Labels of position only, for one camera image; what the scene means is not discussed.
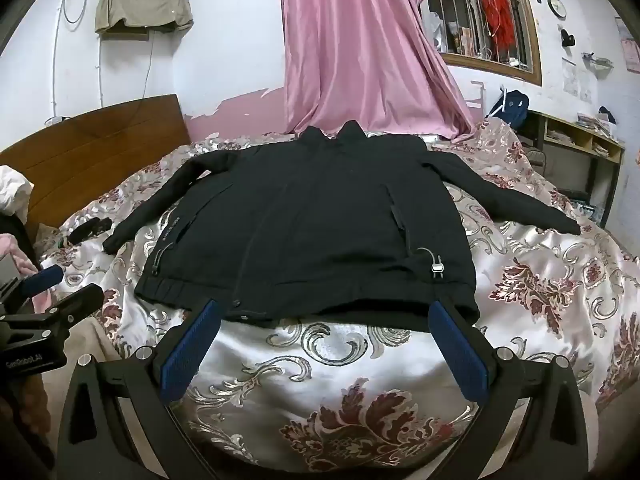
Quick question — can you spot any wall paper sheet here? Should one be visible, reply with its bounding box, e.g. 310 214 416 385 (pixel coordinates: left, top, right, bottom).
562 57 594 102

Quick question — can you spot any wooden shelf desk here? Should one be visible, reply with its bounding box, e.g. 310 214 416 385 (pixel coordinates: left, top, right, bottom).
520 109 627 231

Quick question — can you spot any black jacket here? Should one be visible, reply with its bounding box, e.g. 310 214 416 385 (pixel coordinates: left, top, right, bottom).
102 120 582 333

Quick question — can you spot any barred window with wooden frame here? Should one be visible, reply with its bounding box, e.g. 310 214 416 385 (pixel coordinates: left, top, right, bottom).
419 0 544 87

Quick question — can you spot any floral satin bed cover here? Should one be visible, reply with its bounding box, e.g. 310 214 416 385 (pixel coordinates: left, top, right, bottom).
37 120 640 480

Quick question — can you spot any black cable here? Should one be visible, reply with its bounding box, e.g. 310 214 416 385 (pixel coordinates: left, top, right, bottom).
127 35 155 128

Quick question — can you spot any wall calendar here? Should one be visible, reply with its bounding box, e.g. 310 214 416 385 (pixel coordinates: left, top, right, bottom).
617 17 640 74

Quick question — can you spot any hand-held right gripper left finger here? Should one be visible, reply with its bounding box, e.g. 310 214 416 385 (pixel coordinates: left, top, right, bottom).
56 296 223 480

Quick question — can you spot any blue backpack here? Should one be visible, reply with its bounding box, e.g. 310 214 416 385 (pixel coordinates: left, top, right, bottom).
487 89 530 127

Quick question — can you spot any cloth-covered wall unit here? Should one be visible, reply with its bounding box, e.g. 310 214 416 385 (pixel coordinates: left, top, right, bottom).
95 0 195 39

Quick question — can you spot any pink curtain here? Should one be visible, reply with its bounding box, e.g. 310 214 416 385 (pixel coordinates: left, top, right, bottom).
277 0 476 142

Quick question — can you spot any wooden headboard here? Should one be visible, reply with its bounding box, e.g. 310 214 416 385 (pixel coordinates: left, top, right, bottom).
0 94 192 242

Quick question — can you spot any white wall cable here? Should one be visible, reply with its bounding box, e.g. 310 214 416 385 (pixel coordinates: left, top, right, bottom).
46 0 101 127

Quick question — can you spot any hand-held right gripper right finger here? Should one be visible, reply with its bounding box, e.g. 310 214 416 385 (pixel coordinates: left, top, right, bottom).
429 300 588 480

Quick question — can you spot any red hanging cloth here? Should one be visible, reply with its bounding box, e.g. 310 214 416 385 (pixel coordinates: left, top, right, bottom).
480 0 519 47

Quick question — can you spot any pink cloth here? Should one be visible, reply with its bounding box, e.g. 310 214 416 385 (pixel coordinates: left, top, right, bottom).
0 232 52 312

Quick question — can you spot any black remote control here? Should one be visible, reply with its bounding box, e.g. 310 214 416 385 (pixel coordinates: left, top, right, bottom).
65 217 114 244

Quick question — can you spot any white pillow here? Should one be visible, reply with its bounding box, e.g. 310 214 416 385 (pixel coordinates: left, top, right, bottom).
0 165 35 217

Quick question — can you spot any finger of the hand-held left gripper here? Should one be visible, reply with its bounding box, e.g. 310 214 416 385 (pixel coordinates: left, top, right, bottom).
49 283 106 330
19 264 65 298

